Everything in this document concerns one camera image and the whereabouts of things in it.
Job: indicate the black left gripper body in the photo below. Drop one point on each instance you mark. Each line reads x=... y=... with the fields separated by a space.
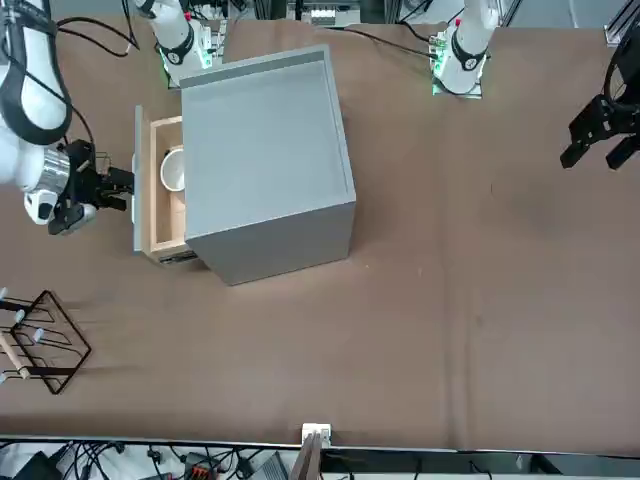
x=631 y=112

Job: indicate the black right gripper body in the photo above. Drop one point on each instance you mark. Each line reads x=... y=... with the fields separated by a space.
x=80 y=175

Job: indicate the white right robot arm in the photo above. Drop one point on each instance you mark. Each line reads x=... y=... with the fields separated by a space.
x=37 y=75

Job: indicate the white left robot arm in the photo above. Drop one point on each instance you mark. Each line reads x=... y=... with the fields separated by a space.
x=467 y=45

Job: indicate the gray metal cabinet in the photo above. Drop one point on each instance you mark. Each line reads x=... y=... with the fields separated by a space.
x=260 y=150

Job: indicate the red black connector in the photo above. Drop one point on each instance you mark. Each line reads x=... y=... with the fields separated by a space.
x=200 y=467

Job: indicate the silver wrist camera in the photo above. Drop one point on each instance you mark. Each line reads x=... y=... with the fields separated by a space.
x=75 y=217

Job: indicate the aluminium post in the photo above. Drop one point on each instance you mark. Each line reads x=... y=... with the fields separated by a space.
x=315 y=435

